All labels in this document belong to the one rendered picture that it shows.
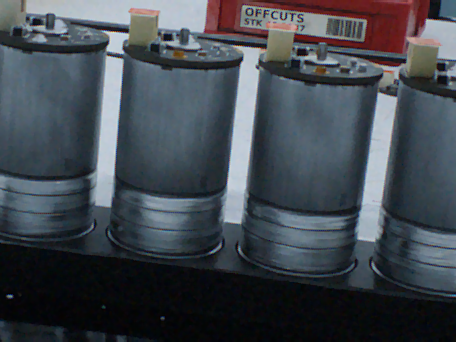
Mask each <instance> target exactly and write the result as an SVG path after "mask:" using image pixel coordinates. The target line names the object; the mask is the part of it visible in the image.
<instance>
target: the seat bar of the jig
mask: <svg viewBox="0 0 456 342"><path fill-rule="evenodd" d="M110 208H111V207H105V206H97V205H96V210H95V222H94V231H92V232H91V233H89V234H87V235H85V236H82V237H79V238H75V239H69V240H62V241H28V240H20V239H14V238H9V237H5V236H2V235H0V286H1V287H9V288H16V289H23V290H31V291H38V292H46V293H54V294H61V295H69V296H76V297H83V298H91V299H98V300H106V301H114V302H121V303H129V304H136V305H143V306H151V307H158V308H165V309H173V310H181V311H188V312H196V313H203V314H211V315H218V316H222V317H225V318H233V319H240V320H248V321H256V322H263V323H271V324H278V325H285V326H294V327H301V328H308V329H316V330H323V331H330V332H332V333H339V334H346V335H354V336H361V337H369V338H377V339H384V340H391V341H400V342H456V298H451V296H440V295H432V294H427V293H422V292H417V291H414V290H410V289H406V288H403V287H400V286H397V285H395V284H392V283H390V282H388V281H386V280H384V279H383V278H381V277H378V275H377V274H376V273H375V272H373V271H372V269H371V263H372V256H373V249H374V243H375V242H373V241H365V240H358V247H357V253H356V260H355V267H354V270H353V271H352V272H350V273H347V274H343V275H339V276H334V277H321V278H313V277H298V276H290V275H285V274H280V273H276V272H272V271H268V270H265V269H262V268H260V267H257V266H255V265H252V264H250V263H248V261H246V260H245V259H243V258H242V257H241V256H239V254H238V253H237V250H238V241H239V233H240V224H239V223H231V222H224V229H223V238H222V247H221V250H220V251H219V252H217V253H215V254H212V255H209V256H205V257H199V258H190V259H169V258H158V257H151V256H146V255H141V254H137V253H134V252H131V251H128V250H125V249H123V248H121V247H118V246H117V245H115V244H113V243H112V242H111V241H110V240H109V239H108V232H109V220H110Z"/></svg>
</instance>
